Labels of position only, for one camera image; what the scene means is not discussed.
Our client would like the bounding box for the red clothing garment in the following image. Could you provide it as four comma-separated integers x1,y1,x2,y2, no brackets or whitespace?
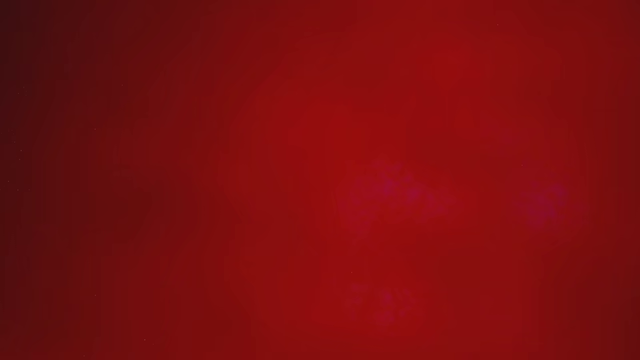
0,0,640,360

